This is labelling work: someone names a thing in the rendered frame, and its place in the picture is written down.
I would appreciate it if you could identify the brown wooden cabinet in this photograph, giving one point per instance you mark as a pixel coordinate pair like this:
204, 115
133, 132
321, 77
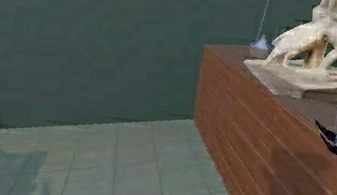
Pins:
260, 139

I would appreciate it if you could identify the pale blue lamp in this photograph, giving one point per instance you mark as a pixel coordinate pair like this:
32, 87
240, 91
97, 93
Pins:
261, 44

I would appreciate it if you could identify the beige stone statue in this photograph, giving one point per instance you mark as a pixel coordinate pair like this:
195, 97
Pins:
316, 63

